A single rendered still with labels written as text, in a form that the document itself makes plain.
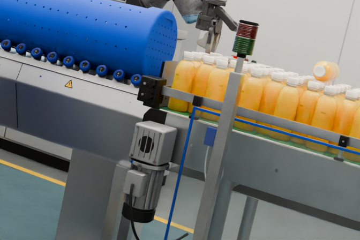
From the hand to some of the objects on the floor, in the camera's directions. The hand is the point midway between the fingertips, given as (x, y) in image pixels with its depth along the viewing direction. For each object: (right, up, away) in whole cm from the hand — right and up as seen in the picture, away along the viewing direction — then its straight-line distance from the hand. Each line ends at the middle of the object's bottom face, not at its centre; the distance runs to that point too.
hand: (210, 54), depth 257 cm
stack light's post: (-17, -116, -35) cm, 122 cm away
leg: (-46, -103, +8) cm, 113 cm away
